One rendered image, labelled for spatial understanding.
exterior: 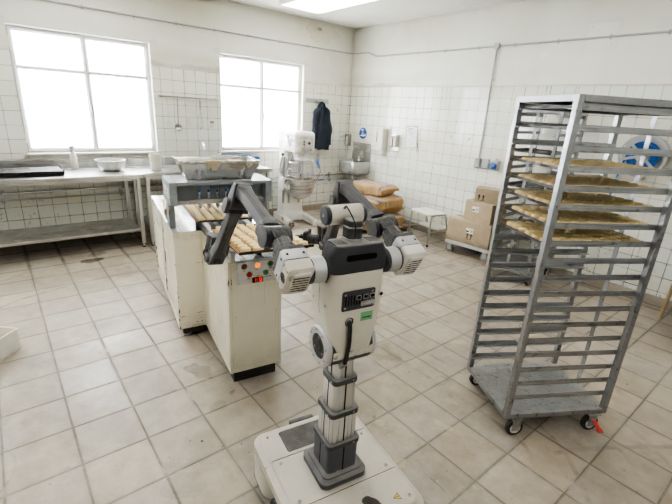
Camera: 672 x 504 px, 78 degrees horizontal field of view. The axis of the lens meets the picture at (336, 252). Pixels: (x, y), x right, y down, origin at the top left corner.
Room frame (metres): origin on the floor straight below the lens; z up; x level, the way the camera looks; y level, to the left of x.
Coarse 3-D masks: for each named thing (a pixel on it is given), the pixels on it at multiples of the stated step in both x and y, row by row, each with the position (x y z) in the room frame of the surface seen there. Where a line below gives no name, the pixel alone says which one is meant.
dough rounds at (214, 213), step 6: (204, 204) 3.25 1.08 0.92; (192, 210) 3.02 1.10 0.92; (198, 210) 3.11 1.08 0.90; (204, 210) 3.04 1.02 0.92; (210, 210) 3.05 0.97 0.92; (216, 210) 3.14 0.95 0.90; (192, 216) 2.92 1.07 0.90; (198, 216) 2.85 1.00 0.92; (204, 216) 2.92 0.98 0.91; (210, 216) 2.88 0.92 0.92; (216, 216) 2.90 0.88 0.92; (222, 216) 2.89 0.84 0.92; (246, 216) 2.95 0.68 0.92
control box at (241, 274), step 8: (240, 264) 2.20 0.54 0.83; (248, 264) 2.22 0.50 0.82; (264, 264) 2.27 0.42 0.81; (240, 272) 2.20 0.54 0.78; (256, 272) 2.25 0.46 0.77; (272, 272) 2.30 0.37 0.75; (240, 280) 2.20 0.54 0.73; (248, 280) 2.22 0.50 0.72; (256, 280) 2.25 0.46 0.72; (264, 280) 2.27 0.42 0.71
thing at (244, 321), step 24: (216, 288) 2.44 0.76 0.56; (240, 288) 2.23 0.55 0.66; (264, 288) 2.30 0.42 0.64; (216, 312) 2.46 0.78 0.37; (240, 312) 2.23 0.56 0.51; (264, 312) 2.30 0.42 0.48; (216, 336) 2.49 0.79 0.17; (240, 336) 2.23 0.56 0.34; (264, 336) 2.30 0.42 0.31; (240, 360) 2.22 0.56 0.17; (264, 360) 2.30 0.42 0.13
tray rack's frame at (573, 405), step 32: (544, 96) 2.13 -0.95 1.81; (608, 96) 1.91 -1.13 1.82; (640, 160) 2.24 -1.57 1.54; (576, 288) 2.44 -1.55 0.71; (640, 288) 2.00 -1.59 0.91; (480, 384) 2.17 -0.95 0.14; (576, 384) 2.21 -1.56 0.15; (608, 384) 2.00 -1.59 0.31; (512, 416) 1.90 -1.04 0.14; (544, 416) 1.93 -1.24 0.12
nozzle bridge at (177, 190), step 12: (168, 180) 2.79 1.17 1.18; (180, 180) 2.81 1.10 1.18; (192, 180) 2.84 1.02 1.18; (204, 180) 2.87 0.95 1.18; (216, 180) 2.90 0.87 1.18; (228, 180) 2.93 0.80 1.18; (240, 180) 2.96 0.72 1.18; (252, 180) 2.99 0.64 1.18; (264, 180) 3.03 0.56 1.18; (168, 192) 2.73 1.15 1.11; (180, 192) 2.81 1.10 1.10; (192, 192) 2.85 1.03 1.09; (204, 192) 2.89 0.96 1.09; (228, 192) 2.98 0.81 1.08; (264, 192) 3.05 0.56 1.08; (168, 204) 2.79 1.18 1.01; (180, 204) 2.76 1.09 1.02; (192, 204) 2.80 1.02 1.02; (264, 204) 3.13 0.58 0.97; (168, 216) 2.81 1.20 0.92
